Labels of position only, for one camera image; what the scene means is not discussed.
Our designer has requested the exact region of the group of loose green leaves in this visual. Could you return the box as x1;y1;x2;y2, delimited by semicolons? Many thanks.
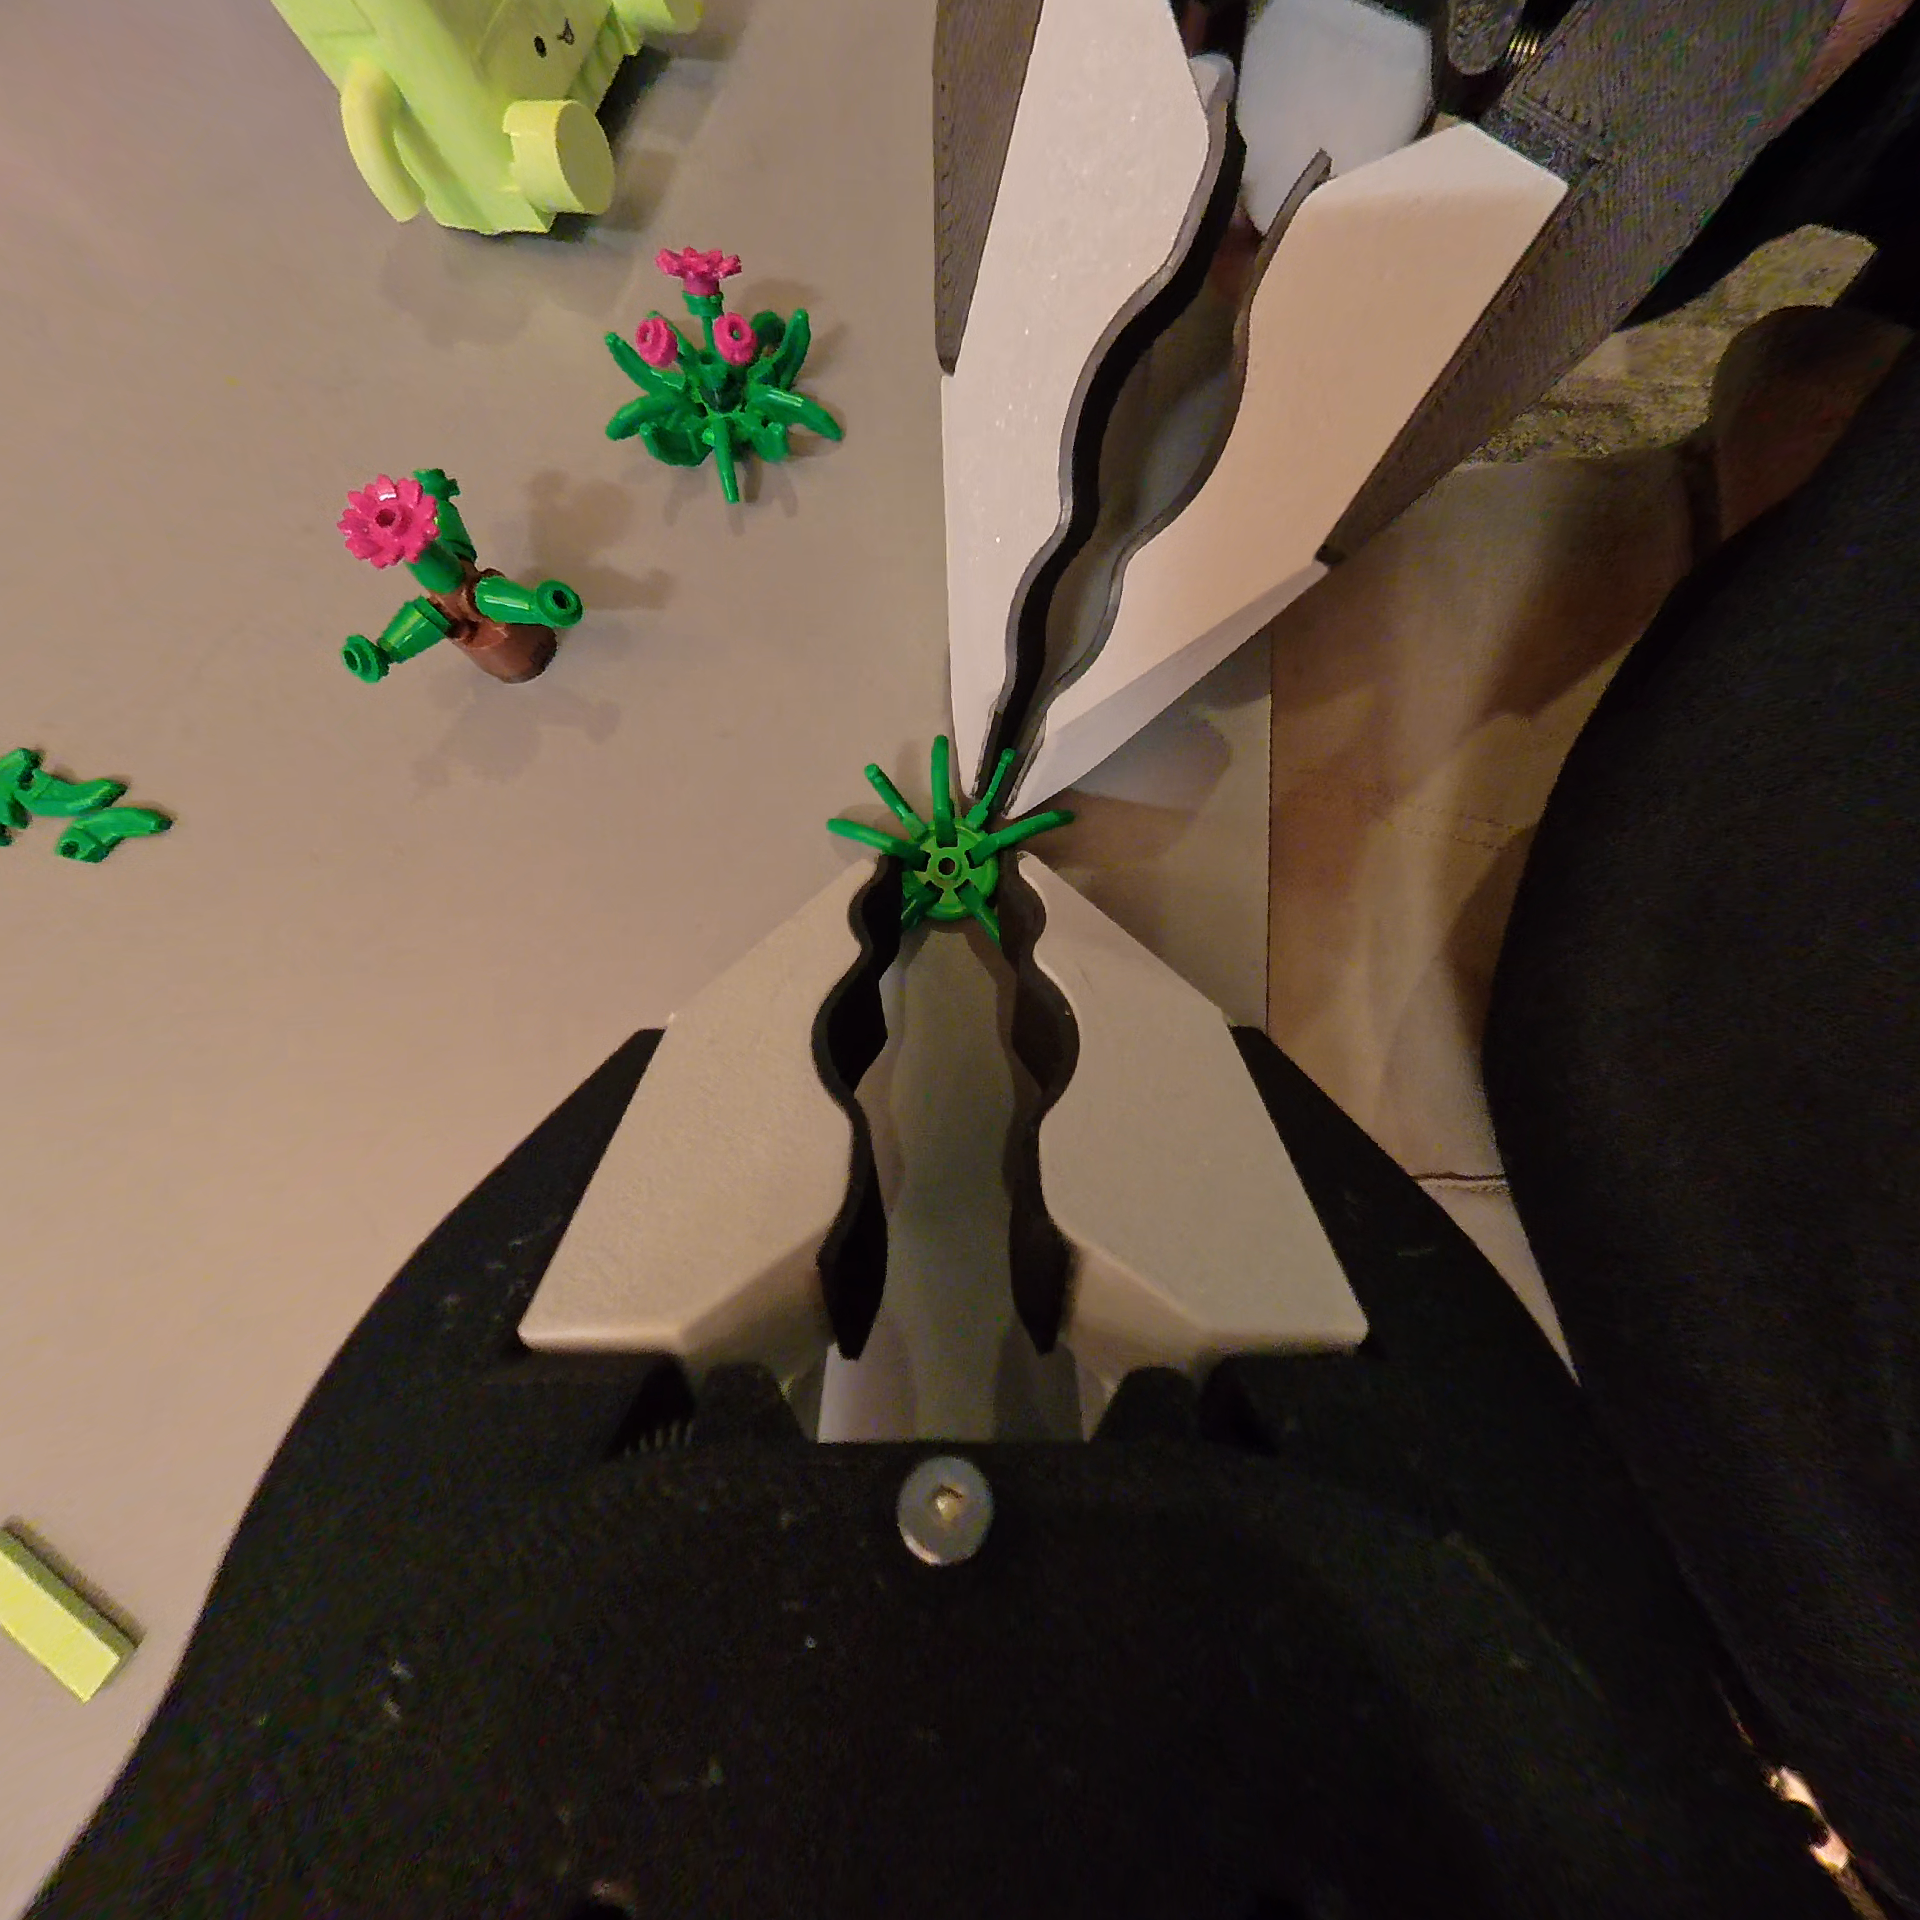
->
0;748;173;863

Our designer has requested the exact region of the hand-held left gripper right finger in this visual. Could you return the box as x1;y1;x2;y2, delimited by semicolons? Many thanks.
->
1006;861;1370;1432

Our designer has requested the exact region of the lime green brick pot figure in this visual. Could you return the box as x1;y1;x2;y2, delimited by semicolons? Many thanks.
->
269;0;707;239

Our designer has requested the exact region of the green bush with pink flowers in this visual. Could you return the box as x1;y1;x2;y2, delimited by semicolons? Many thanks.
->
603;246;845;504

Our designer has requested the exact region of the pink flower on brown stem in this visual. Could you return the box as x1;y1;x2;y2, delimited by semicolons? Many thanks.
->
337;469;585;685

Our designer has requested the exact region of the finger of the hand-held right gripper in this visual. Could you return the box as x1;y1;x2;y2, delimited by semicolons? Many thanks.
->
1009;118;1573;825
940;0;1247;759

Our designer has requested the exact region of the green spiky plant base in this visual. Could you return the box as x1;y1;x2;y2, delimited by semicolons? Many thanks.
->
826;735;1076;944

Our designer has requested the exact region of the lime green flat tile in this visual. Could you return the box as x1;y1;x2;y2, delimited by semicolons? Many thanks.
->
0;1526;139;1705

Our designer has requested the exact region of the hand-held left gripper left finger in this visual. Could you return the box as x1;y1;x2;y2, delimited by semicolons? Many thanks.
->
516;859;905;1432

